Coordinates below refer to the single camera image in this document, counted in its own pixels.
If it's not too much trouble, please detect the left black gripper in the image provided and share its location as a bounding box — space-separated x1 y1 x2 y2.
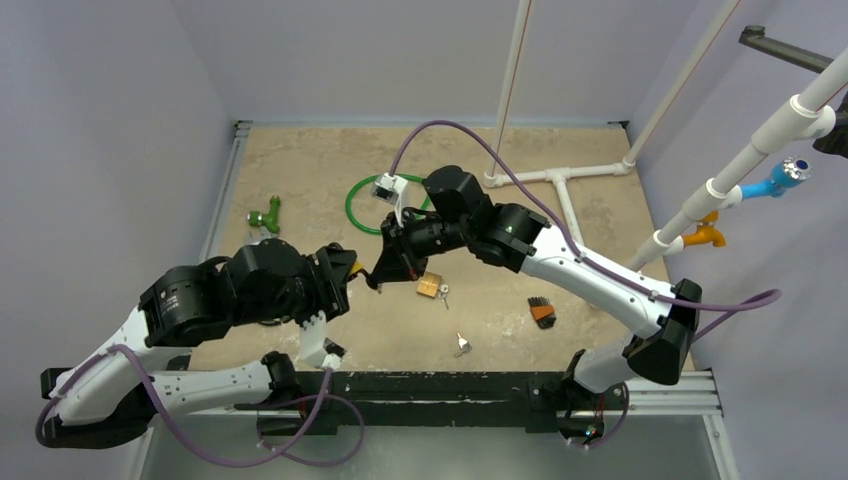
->
238 246 357 331

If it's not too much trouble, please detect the large brass padlock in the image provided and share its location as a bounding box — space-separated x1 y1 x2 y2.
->
416 272 443 299

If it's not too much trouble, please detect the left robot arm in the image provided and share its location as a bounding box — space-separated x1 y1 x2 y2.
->
35 239 357 450

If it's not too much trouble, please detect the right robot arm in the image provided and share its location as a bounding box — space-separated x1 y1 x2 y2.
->
368 165 702 407

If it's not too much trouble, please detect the orange hex key set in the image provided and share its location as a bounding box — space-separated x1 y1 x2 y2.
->
527 296 557 330

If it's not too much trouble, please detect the orange faucet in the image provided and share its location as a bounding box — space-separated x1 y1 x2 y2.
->
682 210 726 248

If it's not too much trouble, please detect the blue faucet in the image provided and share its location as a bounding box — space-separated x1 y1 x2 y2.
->
740 156 812 200

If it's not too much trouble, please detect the black overhead bar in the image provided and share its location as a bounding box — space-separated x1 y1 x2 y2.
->
738 25 833 74

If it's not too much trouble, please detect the green cable lock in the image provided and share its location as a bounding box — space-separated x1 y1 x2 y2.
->
344 174 433 236

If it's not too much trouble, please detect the green hose nozzle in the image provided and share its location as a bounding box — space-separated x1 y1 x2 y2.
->
246 196 281 235

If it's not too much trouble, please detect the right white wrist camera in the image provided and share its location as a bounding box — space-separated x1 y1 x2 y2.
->
371 173 409 226

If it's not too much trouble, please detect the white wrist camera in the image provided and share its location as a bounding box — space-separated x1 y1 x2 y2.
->
299 311 346 370
371 173 409 226

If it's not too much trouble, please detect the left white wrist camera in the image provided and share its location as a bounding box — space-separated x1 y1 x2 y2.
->
299 311 346 370

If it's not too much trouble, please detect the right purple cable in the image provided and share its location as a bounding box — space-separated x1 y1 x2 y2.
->
389 119 783 450

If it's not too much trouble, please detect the white pvc pipe frame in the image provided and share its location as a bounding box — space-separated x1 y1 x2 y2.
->
484 1 847 270

